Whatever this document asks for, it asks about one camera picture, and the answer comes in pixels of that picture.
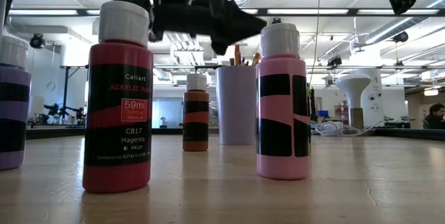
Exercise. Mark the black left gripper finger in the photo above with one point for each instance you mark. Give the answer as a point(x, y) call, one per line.
point(243, 22)
point(219, 45)

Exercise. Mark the small brown paint bottle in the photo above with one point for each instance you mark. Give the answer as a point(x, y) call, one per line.
point(195, 95)

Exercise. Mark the lavender plastic cup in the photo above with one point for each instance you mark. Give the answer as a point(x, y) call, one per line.
point(236, 112)

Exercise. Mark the black background robot arm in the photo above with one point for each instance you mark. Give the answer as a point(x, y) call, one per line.
point(52, 109)

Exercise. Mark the small pink paint bottle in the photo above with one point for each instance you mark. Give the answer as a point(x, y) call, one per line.
point(278, 109)

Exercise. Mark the small magenta paint bottle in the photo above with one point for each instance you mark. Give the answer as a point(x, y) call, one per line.
point(118, 178)

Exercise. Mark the small lavender paint bottle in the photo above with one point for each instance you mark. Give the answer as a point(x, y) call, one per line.
point(14, 112)

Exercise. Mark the black linear ceiling light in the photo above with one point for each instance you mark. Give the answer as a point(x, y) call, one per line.
point(262, 12)

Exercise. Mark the black ceiling spotlight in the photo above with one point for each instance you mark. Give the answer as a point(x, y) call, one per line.
point(36, 41)
point(276, 21)
point(400, 37)
point(334, 61)

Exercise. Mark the white mushroom lamp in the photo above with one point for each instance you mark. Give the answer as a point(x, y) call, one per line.
point(353, 85)

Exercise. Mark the white printed column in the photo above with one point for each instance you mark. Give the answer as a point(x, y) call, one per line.
point(377, 105)

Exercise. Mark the blue background box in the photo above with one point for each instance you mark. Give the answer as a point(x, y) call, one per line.
point(324, 113)

